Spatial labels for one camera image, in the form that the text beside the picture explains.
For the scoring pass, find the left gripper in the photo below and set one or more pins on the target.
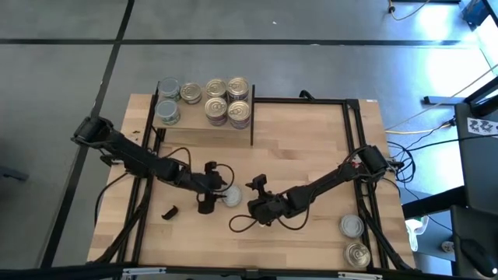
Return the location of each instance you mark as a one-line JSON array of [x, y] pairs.
[[206, 183]]

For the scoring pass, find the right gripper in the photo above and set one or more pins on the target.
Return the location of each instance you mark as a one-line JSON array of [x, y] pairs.
[[268, 206]]

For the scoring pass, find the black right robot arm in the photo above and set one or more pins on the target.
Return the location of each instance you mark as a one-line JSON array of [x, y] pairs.
[[330, 179]]

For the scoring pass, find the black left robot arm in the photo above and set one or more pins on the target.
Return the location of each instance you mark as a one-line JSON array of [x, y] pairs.
[[136, 159]]

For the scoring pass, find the wooden raised shelf platform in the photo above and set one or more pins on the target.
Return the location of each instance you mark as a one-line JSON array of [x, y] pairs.
[[253, 132]]

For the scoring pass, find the wooden shelf board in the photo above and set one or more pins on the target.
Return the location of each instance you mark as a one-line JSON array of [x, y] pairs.
[[190, 120]]

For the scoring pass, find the small black plastic piece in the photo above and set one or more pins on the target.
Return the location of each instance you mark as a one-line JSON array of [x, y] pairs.
[[170, 212]]

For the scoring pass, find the black front crossbar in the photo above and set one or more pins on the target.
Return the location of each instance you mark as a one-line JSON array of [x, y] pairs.
[[233, 274]]

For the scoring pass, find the white green floor object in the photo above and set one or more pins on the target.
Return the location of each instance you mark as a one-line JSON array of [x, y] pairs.
[[416, 231]]

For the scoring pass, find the small round grey object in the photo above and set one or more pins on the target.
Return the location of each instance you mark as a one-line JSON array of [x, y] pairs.
[[447, 246]]

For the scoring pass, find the grey floor object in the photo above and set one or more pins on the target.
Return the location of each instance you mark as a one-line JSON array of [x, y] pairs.
[[11, 173]]

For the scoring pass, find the black desk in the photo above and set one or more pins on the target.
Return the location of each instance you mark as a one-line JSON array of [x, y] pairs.
[[478, 175]]

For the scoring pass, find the black computer mouse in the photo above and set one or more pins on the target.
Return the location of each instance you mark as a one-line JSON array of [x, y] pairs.
[[476, 254]]

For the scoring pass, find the white marker sheet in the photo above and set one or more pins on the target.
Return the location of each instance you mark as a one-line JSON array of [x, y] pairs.
[[482, 127]]

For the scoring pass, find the black metal stand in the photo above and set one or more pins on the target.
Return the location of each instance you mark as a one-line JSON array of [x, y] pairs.
[[482, 95]]

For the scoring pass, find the blue box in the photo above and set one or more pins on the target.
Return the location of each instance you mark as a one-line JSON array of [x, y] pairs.
[[472, 11]]

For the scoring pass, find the black aluminium table frame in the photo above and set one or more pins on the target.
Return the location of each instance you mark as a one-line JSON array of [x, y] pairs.
[[292, 100]]

